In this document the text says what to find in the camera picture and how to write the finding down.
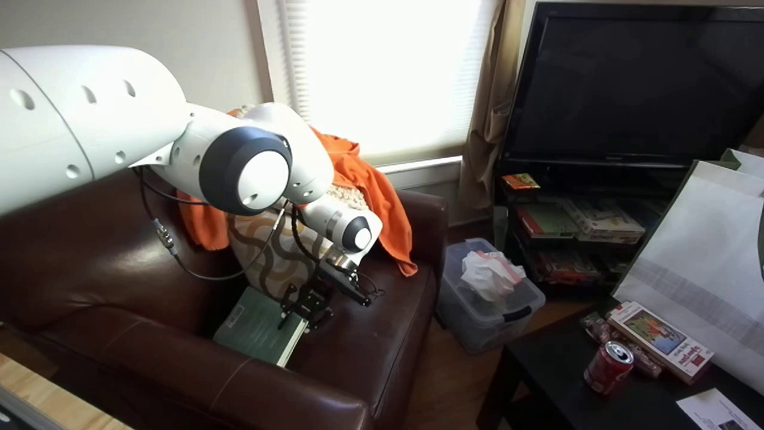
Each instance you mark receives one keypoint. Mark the clear plastic storage bin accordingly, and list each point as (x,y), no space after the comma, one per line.
(486,299)

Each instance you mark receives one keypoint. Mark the teal green book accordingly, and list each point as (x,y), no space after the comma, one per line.
(259,328)

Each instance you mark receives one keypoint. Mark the black coffee table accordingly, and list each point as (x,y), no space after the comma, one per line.
(538,386)

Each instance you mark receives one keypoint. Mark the white window blind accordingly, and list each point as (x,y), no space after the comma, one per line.
(400,76)

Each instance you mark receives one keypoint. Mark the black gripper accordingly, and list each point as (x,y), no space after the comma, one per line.
(310,301)

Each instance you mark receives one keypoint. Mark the wooden table with rails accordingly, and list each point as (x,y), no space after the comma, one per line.
(46,405)

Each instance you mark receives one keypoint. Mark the beige curtain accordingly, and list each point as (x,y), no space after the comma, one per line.
(492,102)

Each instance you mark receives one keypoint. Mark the white shopping bag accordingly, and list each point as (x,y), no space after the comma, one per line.
(702,268)

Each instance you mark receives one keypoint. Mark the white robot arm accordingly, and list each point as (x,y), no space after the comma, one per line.
(79,113)

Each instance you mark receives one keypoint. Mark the brown leather couch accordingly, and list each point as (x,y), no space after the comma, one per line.
(126,323)

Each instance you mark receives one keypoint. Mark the black television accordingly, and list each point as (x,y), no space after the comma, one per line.
(635,81)

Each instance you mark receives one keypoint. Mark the white paper sheet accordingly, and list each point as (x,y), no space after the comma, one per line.
(713,410)

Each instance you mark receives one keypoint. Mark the orange blanket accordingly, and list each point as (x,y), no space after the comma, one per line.
(383,194)

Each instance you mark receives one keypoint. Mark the colourful card box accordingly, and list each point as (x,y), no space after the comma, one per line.
(665,342)

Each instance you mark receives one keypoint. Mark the black tv stand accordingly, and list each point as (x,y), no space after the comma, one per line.
(579,227)

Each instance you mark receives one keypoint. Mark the red soda can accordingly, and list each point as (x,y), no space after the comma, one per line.
(609,366)

